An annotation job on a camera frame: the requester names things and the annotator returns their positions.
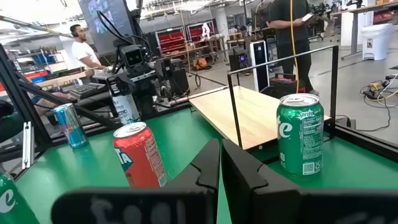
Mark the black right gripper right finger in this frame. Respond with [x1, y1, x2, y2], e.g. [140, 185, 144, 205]
[221, 139, 398, 224]

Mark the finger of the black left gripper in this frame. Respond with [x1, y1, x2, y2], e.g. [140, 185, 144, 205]
[106, 73, 137, 96]
[154, 58, 191, 98]

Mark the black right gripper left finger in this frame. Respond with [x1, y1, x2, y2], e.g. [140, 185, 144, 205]
[51, 138, 221, 224]

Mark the white slim can black lid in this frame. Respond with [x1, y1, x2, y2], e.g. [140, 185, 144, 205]
[109, 91, 141, 126]

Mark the blue silver Red Bull can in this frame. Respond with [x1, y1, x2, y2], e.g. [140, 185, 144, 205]
[52, 103, 90, 149]

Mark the red soda can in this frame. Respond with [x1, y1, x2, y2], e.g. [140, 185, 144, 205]
[113, 121, 168, 189]

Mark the green Sprite soda can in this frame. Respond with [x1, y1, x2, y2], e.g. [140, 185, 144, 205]
[275, 93, 325, 179]
[0, 173, 40, 224]

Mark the orange bag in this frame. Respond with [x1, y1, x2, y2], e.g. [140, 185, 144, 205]
[192, 57, 212, 71]

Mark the black keyboard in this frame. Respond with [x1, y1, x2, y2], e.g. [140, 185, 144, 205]
[68, 82, 108, 100]

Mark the rack with red bins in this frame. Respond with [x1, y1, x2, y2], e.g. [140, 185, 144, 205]
[186, 21, 215, 43]
[155, 27, 187, 57]

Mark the person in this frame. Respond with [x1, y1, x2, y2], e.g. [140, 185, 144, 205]
[266, 0, 321, 94]
[68, 24, 108, 71]

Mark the green table mat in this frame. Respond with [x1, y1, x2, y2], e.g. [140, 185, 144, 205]
[0, 107, 398, 224]

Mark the wooden desk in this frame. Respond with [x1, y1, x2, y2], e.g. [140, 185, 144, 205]
[35, 70, 94, 90]

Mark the large display screen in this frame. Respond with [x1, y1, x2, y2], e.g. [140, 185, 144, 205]
[77, 0, 137, 55]

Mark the black perforated computer case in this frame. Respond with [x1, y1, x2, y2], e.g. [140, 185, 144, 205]
[228, 48, 249, 74]

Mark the wooden tray board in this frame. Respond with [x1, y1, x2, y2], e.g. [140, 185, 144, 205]
[188, 45, 340, 150]

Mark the white black standing tower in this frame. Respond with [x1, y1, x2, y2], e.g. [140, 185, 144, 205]
[249, 39, 271, 93]

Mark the red black toolbox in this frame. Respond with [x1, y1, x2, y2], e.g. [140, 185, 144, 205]
[269, 73, 307, 99]

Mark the white-legged desk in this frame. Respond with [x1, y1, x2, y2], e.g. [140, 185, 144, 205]
[331, 1, 398, 60]

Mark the white trash bin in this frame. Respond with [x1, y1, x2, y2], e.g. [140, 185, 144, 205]
[360, 23, 394, 62]

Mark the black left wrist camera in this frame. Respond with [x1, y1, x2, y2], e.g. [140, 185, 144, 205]
[119, 44, 147, 68]

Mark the black aluminium table frame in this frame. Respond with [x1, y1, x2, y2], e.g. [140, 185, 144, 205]
[0, 43, 398, 175]

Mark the silver metal bracket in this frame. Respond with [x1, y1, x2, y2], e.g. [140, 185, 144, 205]
[22, 121, 34, 170]

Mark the yellow cable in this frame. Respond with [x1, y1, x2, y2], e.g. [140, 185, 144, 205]
[289, 0, 300, 94]

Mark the black floor cable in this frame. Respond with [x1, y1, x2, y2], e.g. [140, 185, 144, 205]
[335, 102, 393, 133]

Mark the power strip with cables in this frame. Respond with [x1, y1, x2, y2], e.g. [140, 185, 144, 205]
[360, 74, 398, 108]

